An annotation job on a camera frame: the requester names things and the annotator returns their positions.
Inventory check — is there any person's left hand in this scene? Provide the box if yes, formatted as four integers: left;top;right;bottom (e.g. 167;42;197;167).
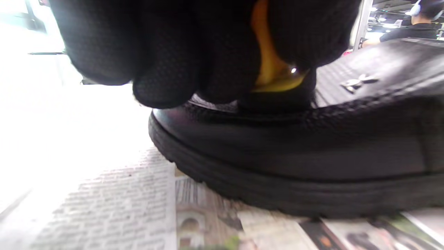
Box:
49;0;361;109

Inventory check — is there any yellow sponge polish applicator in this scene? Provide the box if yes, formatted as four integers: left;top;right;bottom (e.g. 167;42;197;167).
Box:
239;0;317;113

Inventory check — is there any printed newspaper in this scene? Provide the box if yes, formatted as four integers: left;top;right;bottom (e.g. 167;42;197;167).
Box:
0;146;444;250

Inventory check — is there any black leather loafer shoe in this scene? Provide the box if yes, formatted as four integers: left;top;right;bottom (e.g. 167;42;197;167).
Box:
148;37;444;219

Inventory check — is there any white metal pole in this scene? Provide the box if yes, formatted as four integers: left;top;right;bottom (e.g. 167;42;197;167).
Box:
350;0;373;51

